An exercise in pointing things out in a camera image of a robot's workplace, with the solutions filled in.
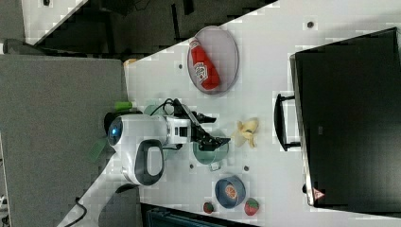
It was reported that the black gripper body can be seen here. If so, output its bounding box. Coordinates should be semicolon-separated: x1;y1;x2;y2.
173;98;231;151

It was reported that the peeled yellow banana toy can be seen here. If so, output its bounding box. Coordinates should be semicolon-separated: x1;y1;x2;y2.
231;117;259;148

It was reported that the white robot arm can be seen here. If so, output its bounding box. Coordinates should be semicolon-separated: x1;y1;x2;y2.
57;98;230;227

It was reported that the black toaster oven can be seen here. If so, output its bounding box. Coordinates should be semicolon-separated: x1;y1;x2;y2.
274;27;401;218

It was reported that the green metal cup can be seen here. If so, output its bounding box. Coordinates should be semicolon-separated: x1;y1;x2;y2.
193;131;231;171

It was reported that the green perforated colander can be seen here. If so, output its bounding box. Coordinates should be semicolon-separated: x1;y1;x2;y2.
144;105;181;160

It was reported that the orange slice toy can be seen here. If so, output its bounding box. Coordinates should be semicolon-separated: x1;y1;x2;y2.
225;184;237;200

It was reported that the blue cup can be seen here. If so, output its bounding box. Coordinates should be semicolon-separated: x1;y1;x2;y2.
215;175;246;209

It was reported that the small red fruit toy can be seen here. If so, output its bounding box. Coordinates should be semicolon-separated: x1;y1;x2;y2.
203;202;215;214

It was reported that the red ketchup bottle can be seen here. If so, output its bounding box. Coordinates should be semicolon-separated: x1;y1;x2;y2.
189;38;220;90

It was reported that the red strawberry toy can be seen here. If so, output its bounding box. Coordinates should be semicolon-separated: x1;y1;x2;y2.
244;198;259;216

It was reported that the grey oval plate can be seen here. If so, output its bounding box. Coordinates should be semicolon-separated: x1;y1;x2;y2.
187;26;239;95

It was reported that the dark blue crate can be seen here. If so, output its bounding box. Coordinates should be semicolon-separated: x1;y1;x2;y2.
146;208;252;227

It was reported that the green slotted spatula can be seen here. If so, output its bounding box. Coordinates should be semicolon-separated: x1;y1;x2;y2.
88;137;108;163

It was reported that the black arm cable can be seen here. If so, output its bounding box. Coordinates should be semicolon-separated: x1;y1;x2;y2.
149;97;175;117

